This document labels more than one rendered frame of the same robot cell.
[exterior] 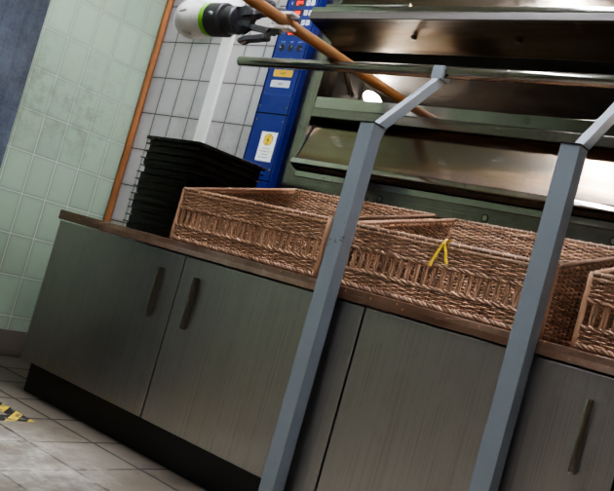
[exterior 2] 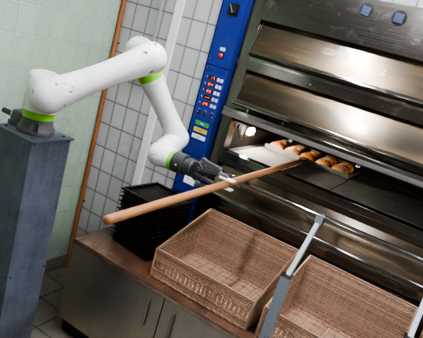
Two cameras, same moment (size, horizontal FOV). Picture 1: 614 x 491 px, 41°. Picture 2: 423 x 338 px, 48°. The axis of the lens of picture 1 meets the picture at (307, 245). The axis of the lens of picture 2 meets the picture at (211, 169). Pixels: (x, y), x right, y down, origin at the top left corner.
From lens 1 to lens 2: 1.42 m
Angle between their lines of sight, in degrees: 22
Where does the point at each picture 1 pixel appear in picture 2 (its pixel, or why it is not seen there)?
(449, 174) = (308, 227)
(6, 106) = (47, 225)
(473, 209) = (321, 250)
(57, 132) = not seen: hidden behind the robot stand
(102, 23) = not seen: hidden behind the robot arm
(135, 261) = (130, 288)
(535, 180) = (359, 245)
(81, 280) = (94, 286)
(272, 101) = (193, 147)
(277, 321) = not seen: outside the picture
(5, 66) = (45, 206)
